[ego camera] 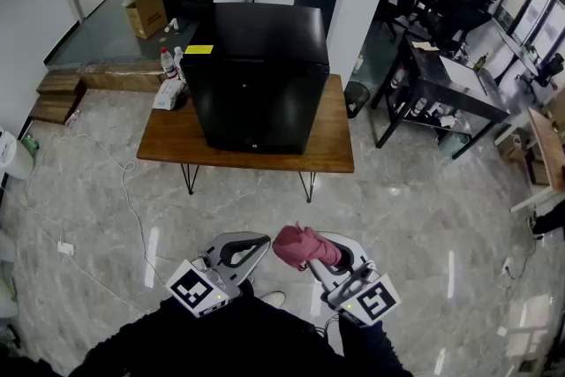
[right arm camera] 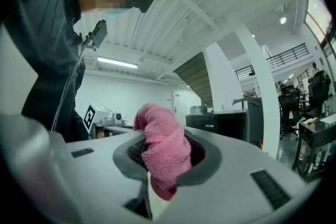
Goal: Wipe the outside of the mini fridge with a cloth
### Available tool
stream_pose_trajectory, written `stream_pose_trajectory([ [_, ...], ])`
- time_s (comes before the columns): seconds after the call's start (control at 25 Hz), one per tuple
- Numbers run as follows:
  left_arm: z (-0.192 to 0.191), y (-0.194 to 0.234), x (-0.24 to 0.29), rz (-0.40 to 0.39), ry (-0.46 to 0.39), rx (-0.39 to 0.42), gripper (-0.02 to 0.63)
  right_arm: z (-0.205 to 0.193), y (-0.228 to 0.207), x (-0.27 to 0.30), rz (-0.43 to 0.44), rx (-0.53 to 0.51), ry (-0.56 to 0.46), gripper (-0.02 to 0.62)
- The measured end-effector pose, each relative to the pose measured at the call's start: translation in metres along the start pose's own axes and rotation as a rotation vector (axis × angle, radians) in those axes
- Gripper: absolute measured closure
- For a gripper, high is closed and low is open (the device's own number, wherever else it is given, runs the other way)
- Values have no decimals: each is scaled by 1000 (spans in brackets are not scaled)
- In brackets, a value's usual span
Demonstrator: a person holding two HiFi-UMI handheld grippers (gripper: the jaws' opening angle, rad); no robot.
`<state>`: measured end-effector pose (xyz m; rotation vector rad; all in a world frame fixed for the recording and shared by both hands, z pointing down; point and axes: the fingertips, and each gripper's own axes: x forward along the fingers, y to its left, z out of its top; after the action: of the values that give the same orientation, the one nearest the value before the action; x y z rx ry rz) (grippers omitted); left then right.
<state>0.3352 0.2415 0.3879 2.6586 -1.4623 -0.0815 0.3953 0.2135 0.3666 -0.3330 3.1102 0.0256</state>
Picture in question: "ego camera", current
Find wooden low table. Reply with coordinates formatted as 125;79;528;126
136;73;356;204

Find person's black clothed body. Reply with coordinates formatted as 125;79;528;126
145;290;354;377

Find wooden desk with white legs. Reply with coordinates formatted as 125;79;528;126
509;105;565;213

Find open cardboard box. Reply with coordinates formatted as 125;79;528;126
122;0;169;41

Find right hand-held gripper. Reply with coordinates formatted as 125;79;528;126
308;232;402;328

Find person's white shoe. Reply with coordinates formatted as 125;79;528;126
260;290;287;309

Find teal bucket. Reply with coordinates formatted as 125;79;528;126
439;130;469;160

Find round white table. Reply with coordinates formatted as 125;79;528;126
498;30;539;80

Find white-capped clear bottle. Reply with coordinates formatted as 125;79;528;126
173;46;186;83

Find black swivel chair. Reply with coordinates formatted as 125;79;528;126
527;52;565;92

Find black metal table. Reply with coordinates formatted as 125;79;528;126
370;33;513;160

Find wooden platform edging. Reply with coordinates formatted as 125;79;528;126
79;59;182;93

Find pink cloth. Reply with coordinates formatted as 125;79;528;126
272;221;343;273

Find red-capped plastic bottle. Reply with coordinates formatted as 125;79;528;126
159;47;177;80

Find white floor cable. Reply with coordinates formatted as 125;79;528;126
26;132;169;314

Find person's left forearm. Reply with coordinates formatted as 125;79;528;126
70;295;208;377

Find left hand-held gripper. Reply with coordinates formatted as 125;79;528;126
165;230;271;319

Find white wet wipes pack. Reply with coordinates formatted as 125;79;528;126
152;79;186;110

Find person's right forearm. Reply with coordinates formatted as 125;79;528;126
339;315;414;377

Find white board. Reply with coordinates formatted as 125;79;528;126
439;55;486;96

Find black wire waste bin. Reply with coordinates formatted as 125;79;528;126
343;80;371;119

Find wooden steps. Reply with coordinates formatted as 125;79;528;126
28;72;87;125

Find black mini fridge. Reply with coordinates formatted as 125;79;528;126
178;2;331;155

